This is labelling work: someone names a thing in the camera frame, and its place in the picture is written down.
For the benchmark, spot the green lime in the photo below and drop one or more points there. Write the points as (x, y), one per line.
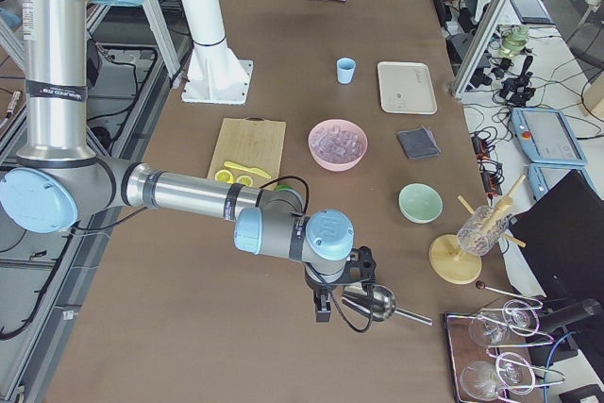
(283, 187)

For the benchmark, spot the cream bunny tray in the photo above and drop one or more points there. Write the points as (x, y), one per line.
(405, 88)

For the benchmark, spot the green bowl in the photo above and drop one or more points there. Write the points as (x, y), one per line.
(420, 203)

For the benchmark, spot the wooden cutting board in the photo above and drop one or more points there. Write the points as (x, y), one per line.
(251, 143)

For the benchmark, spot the blue teach pendant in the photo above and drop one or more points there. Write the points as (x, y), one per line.
(545, 136)
(544, 176)

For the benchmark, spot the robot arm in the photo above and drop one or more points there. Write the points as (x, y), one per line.
(60, 180)

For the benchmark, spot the wine glass rack tray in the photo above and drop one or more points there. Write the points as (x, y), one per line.
(489, 352)

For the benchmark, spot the yellow plastic knife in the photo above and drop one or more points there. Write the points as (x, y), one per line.
(251, 170)

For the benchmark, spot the lemon slice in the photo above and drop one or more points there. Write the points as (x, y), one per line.
(224, 175)
(245, 180)

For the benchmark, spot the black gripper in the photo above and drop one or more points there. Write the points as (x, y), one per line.
(319, 286)

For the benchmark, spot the textured clear glass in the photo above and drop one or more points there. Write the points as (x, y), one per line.
(481, 231)

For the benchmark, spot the blue plastic cup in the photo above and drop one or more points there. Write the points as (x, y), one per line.
(345, 70)

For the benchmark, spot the pile of ice cubes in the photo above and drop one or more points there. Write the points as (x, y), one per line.
(336, 144)

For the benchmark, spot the steel ice scoop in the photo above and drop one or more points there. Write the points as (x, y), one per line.
(377, 303)

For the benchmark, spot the wooden glass stand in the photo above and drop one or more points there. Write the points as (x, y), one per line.
(445, 254)

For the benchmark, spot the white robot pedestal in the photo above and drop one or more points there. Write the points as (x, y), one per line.
(215, 74)

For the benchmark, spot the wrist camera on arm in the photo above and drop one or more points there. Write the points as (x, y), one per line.
(360, 266)

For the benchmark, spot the grey folded cloth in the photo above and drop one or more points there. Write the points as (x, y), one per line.
(418, 143)

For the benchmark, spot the pink bowl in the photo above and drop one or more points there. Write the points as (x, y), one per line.
(335, 167)

